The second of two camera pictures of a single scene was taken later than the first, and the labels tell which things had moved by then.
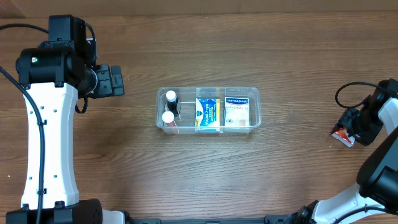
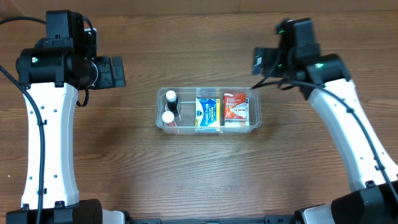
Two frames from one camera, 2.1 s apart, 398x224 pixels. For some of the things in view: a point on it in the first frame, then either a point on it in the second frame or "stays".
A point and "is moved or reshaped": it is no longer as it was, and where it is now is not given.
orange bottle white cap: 168,117 stays
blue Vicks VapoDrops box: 208,112 stays
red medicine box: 342,135 is moved or reshaped
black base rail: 268,219 stays
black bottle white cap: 172,102 stays
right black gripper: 349,125 to 259,61
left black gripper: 116,80 to 116,72
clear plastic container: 203,111 stays
